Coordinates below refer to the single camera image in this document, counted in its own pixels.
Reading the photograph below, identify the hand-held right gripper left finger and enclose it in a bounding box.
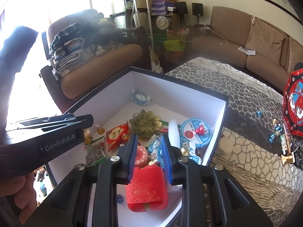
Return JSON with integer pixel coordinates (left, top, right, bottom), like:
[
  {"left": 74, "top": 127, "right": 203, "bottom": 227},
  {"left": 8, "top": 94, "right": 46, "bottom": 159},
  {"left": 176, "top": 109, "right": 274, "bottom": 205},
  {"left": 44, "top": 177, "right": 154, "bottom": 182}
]
[{"left": 25, "top": 134, "right": 139, "bottom": 227}]

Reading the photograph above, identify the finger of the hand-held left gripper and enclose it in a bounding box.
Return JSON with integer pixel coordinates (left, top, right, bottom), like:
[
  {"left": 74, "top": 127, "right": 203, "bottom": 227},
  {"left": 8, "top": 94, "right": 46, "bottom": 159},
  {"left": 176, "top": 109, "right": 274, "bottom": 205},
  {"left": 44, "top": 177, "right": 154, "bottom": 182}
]
[{"left": 7, "top": 114, "right": 94, "bottom": 133}]

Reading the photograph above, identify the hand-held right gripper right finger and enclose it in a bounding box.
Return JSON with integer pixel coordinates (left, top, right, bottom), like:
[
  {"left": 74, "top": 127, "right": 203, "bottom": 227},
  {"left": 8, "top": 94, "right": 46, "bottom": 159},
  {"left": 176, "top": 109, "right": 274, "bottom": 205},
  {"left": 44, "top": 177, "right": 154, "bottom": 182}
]
[{"left": 160, "top": 135, "right": 276, "bottom": 227}]

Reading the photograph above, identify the black box with white inside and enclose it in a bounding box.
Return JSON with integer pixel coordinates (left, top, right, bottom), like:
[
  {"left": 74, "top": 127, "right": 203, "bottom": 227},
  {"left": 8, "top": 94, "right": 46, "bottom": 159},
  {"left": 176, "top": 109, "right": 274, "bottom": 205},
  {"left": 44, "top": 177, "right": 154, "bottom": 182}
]
[{"left": 39, "top": 67, "right": 229, "bottom": 227}]

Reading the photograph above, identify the person's left hand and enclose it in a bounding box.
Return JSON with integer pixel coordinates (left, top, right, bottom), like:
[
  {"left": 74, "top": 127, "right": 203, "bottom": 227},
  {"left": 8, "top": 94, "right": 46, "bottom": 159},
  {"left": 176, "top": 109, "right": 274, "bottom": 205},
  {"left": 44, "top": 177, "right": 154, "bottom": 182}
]
[{"left": 0, "top": 168, "right": 38, "bottom": 221}]

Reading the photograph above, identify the pink round tin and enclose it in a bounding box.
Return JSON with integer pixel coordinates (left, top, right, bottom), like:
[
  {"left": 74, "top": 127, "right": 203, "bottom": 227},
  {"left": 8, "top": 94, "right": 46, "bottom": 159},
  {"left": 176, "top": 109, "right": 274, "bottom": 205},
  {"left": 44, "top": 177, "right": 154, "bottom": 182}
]
[{"left": 134, "top": 145, "right": 150, "bottom": 168}]

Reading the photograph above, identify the white and blue snack packet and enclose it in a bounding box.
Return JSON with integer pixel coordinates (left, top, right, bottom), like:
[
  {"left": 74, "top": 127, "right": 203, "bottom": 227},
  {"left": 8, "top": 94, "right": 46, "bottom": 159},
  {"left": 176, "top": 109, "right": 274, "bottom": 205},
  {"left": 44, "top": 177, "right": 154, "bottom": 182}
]
[{"left": 145, "top": 135, "right": 164, "bottom": 161}]

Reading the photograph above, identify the red snack packet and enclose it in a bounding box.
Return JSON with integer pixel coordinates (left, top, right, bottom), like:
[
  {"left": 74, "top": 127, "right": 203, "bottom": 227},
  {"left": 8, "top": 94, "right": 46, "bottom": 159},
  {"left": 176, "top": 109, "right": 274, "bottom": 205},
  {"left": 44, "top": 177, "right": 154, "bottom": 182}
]
[{"left": 105, "top": 121, "right": 130, "bottom": 152}]

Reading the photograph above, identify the clear cookie packet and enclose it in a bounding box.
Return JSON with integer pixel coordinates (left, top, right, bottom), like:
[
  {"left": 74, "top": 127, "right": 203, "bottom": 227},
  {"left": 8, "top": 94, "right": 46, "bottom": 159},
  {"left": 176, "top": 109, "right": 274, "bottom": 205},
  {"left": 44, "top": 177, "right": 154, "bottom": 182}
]
[{"left": 83, "top": 129, "right": 94, "bottom": 145}]

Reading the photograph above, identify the red gift box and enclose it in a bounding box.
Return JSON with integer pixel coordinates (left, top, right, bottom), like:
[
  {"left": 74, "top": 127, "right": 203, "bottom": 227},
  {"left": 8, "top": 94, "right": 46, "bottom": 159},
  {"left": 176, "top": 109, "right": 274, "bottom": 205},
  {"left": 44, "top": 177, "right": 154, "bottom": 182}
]
[{"left": 125, "top": 166, "right": 169, "bottom": 212}]

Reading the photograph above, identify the round blue-lidded cup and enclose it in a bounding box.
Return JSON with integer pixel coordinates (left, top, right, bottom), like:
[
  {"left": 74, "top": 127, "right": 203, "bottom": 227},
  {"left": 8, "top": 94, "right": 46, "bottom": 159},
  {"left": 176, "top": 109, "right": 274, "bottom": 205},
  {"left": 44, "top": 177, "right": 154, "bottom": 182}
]
[{"left": 180, "top": 118, "right": 213, "bottom": 147}]

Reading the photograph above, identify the clear nut packet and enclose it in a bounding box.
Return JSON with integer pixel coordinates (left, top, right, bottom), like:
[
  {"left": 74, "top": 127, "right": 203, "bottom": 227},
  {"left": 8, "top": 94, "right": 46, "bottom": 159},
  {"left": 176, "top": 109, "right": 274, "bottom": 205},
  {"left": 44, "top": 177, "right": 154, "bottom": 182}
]
[{"left": 85, "top": 139, "right": 106, "bottom": 167}]

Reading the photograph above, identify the red foil candy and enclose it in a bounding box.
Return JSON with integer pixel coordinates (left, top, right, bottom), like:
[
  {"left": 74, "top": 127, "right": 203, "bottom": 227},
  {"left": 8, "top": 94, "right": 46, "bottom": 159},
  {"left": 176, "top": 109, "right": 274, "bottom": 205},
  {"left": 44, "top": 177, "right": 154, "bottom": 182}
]
[{"left": 193, "top": 126, "right": 207, "bottom": 136}]

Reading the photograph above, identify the small white round object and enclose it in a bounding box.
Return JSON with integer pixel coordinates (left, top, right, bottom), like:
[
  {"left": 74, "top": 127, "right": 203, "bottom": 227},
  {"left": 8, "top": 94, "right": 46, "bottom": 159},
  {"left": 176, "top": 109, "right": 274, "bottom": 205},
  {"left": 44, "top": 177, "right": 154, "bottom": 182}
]
[{"left": 216, "top": 135, "right": 228, "bottom": 156}]

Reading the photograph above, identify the white and blue wrapped candy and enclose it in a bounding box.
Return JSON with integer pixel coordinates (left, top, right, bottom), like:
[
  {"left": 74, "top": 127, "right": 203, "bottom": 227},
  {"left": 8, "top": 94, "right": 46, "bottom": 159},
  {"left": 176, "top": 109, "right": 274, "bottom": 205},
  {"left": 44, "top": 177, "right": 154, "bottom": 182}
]
[{"left": 130, "top": 89, "right": 152, "bottom": 106}]

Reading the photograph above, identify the brown armchair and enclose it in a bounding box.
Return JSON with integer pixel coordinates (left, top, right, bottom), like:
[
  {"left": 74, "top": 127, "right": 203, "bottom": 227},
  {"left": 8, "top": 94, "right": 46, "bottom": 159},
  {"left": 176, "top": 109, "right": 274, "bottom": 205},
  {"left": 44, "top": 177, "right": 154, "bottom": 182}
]
[{"left": 39, "top": 9, "right": 152, "bottom": 114}]

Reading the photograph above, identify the pile of folded clothes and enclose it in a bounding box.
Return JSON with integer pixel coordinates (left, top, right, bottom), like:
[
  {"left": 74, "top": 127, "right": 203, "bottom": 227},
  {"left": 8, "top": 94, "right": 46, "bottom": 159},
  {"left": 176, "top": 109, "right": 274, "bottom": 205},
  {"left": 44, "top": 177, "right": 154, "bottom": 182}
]
[{"left": 48, "top": 12, "right": 128, "bottom": 77}]

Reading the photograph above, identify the grey patterned blanket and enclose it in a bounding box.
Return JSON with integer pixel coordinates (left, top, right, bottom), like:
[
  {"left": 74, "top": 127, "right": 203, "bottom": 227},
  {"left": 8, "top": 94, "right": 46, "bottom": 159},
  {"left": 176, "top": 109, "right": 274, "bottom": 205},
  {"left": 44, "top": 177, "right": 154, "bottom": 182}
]
[{"left": 164, "top": 57, "right": 303, "bottom": 218}]

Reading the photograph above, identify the white garment steamer base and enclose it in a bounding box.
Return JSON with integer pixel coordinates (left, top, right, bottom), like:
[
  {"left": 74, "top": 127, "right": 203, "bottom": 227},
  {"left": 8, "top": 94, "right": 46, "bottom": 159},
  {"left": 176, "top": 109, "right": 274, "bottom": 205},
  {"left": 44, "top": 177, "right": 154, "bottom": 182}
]
[{"left": 150, "top": 52, "right": 164, "bottom": 74}]

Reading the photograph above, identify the green shopping bag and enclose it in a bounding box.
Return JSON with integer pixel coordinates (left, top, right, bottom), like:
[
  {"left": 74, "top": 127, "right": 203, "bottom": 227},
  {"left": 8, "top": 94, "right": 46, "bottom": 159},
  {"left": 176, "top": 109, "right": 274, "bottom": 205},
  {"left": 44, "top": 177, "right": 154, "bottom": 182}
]
[{"left": 163, "top": 40, "right": 186, "bottom": 52}]

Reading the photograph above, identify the green patterned stick packet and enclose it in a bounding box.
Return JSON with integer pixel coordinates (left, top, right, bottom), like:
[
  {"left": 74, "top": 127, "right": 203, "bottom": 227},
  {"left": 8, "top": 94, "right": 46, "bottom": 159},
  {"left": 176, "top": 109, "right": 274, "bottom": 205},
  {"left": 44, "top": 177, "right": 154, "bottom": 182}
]
[{"left": 280, "top": 134, "right": 288, "bottom": 155}]

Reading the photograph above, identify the beige long stick packet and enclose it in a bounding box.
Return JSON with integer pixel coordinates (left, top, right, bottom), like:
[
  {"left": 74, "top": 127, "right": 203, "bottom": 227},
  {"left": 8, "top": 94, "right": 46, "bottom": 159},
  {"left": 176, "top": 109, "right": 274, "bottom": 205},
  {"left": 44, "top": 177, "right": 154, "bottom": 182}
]
[{"left": 284, "top": 125, "right": 293, "bottom": 152}]

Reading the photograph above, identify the brown sofa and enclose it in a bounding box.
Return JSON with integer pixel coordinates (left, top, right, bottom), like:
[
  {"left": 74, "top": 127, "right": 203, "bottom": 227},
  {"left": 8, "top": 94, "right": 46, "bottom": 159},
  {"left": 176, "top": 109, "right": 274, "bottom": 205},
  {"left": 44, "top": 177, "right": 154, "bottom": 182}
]
[{"left": 189, "top": 6, "right": 303, "bottom": 93}]

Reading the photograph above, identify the white paper sheet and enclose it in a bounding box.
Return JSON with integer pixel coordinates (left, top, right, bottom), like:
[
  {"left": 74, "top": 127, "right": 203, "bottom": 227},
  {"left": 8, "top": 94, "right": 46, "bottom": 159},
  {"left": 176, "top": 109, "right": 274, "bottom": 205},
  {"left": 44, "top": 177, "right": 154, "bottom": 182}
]
[{"left": 238, "top": 47, "right": 256, "bottom": 55}]

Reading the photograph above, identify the round cookie tin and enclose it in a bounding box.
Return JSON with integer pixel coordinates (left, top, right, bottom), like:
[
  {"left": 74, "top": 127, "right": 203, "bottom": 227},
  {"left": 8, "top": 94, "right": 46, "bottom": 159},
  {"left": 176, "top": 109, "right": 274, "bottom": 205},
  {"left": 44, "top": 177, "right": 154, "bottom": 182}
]
[{"left": 155, "top": 15, "right": 172, "bottom": 30}]

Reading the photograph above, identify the white garment steamer pole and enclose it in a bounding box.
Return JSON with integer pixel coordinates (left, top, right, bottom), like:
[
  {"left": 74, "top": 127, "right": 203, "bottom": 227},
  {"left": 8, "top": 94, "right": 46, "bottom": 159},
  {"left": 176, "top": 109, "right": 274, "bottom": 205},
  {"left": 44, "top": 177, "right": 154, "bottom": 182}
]
[{"left": 142, "top": 0, "right": 157, "bottom": 71}]

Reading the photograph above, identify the cardboard box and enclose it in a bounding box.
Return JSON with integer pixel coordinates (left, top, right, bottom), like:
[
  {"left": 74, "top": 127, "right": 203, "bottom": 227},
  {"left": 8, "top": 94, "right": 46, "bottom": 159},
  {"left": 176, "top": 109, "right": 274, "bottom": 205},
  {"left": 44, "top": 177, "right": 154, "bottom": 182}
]
[{"left": 151, "top": 14, "right": 183, "bottom": 32}]

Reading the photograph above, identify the red hexagonal box lid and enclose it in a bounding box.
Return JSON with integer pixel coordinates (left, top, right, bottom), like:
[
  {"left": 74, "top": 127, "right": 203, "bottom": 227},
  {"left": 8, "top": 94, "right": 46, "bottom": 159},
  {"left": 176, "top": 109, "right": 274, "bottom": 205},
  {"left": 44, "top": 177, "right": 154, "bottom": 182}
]
[{"left": 283, "top": 67, "right": 303, "bottom": 138}]

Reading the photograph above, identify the black speaker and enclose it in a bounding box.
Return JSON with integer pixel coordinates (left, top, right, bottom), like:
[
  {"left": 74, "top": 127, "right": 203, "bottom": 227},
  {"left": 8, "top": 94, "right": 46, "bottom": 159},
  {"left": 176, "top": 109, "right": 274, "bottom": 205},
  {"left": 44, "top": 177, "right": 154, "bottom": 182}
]
[
  {"left": 192, "top": 3, "right": 203, "bottom": 17},
  {"left": 175, "top": 2, "right": 188, "bottom": 16}
]

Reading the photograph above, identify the white cable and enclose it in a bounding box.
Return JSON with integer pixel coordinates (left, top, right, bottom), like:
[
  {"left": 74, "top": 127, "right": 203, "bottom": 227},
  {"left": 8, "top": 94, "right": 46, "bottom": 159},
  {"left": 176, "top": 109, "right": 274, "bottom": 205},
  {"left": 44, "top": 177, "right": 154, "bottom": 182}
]
[{"left": 208, "top": 30, "right": 230, "bottom": 45}]

